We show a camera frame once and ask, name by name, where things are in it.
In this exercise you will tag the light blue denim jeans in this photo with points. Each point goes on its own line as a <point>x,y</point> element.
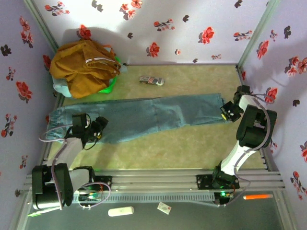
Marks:
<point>144,115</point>

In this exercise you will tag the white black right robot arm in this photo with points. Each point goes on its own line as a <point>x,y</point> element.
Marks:
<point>254,134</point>

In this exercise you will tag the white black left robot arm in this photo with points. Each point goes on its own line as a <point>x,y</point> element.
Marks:
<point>69,153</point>

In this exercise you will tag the mustard brown trousers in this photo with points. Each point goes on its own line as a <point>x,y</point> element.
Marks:
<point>81,69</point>

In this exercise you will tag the green plastic basket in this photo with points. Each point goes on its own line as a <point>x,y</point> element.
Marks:
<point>109,87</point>

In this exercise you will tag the green-lit circuit board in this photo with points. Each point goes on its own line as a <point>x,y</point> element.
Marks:
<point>223,197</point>
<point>91,196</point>

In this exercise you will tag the small printed packet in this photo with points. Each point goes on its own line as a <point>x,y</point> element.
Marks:
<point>151,80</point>

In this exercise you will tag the orange white tube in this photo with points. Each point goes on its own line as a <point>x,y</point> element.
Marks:
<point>257,197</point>

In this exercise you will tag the white oblong device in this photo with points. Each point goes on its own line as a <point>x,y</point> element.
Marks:
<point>120,211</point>

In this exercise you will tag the small white red card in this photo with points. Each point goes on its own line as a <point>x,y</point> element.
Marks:
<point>164,208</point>

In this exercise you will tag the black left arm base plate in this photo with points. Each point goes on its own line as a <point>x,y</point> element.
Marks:
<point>103,183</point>

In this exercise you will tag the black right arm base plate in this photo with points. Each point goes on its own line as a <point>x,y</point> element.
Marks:
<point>203,182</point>

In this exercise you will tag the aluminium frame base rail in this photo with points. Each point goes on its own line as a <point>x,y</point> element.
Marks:
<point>156,182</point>

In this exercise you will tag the aluminium frame post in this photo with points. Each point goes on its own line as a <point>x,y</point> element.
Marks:
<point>256,33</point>

